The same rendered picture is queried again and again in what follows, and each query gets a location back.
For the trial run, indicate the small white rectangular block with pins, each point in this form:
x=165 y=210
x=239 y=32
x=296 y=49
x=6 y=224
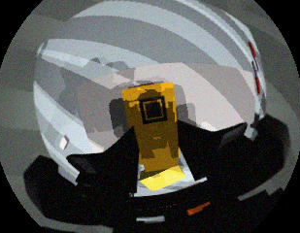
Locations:
x=64 y=143

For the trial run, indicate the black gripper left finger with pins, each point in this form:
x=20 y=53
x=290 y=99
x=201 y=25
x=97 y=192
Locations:
x=120 y=161

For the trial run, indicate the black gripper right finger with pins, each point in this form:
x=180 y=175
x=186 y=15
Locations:
x=200 y=146

